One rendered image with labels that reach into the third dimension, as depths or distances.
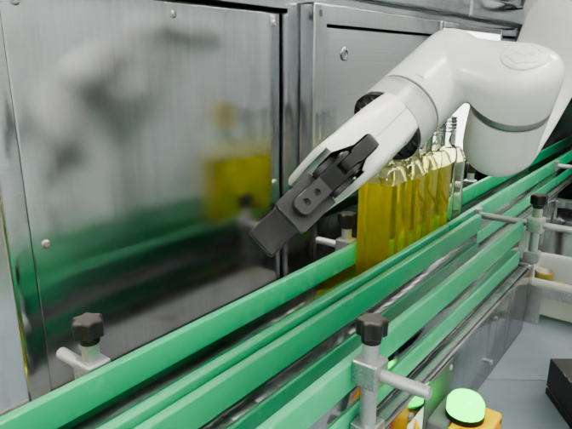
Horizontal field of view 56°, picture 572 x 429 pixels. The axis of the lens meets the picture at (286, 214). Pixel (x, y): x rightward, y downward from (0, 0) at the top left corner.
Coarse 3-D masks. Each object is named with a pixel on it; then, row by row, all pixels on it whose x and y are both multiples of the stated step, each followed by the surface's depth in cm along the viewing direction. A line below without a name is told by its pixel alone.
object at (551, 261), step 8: (544, 256) 115; (552, 256) 114; (560, 256) 113; (536, 264) 114; (544, 264) 115; (552, 264) 114; (560, 264) 113; (568, 264) 112; (560, 272) 113; (568, 272) 112; (536, 280) 101; (544, 280) 101; (560, 280) 114; (568, 280) 113; (552, 288) 101; (560, 288) 99; (568, 288) 98
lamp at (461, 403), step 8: (456, 392) 64; (464, 392) 64; (472, 392) 64; (448, 400) 64; (456, 400) 63; (464, 400) 63; (472, 400) 63; (480, 400) 63; (448, 408) 64; (456, 408) 63; (464, 408) 62; (472, 408) 62; (480, 408) 63; (448, 416) 64; (456, 416) 63; (464, 416) 62; (472, 416) 62; (480, 416) 63; (456, 424) 63; (464, 424) 63; (472, 424) 62; (480, 424) 63
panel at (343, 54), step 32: (320, 32) 81; (352, 32) 89; (384, 32) 97; (416, 32) 107; (480, 32) 135; (320, 64) 82; (352, 64) 91; (384, 64) 99; (320, 96) 84; (352, 96) 92; (320, 128) 85
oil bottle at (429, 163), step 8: (424, 160) 85; (432, 160) 87; (424, 168) 85; (432, 168) 86; (432, 176) 87; (432, 184) 88; (424, 192) 86; (432, 192) 88; (424, 200) 86; (432, 200) 89; (424, 208) 86; (432, 208) 89; (424, 216) 87; (432, 216) 90; (424, 224) 88; (432, 224) 90; (424, 232) 88
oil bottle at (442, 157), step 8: (432, 152) 90; (440, 152) 90; (448, 152) 92; (440, 160) 89; (448, 160) 91; (440, 168) 89; (448, 168) 92; (440, 176) 90; (448, 176) 92; (440, 184) 90; (448, 184) 93; (440, 192) 91; (448, 192) 93; (440, 200) 91; (448, 200) 94; (440, 208) 92; (440, 216) 93; (440, 224) 93
